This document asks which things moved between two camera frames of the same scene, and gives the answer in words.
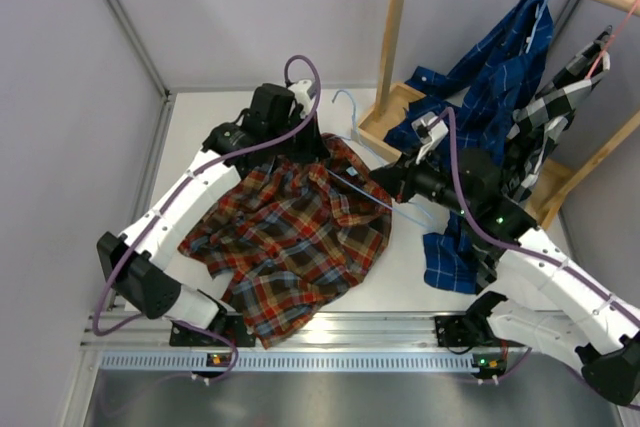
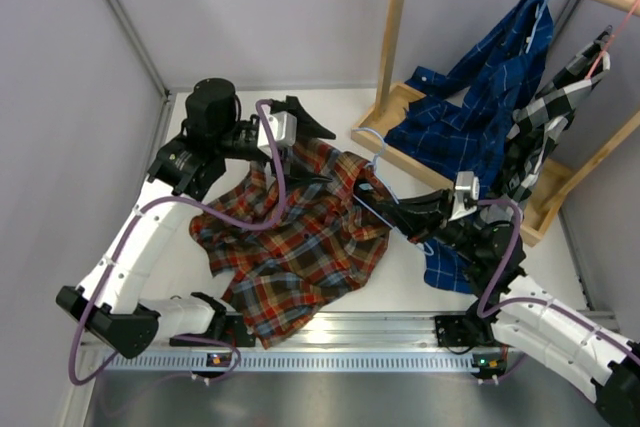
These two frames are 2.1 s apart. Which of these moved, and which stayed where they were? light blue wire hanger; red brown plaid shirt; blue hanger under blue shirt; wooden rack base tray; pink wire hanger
Moved: light blue wire hanger
Stayed: wooden rack base tray; blue hanger under blue shirt; red brown plaid shirt; pink wire hanger
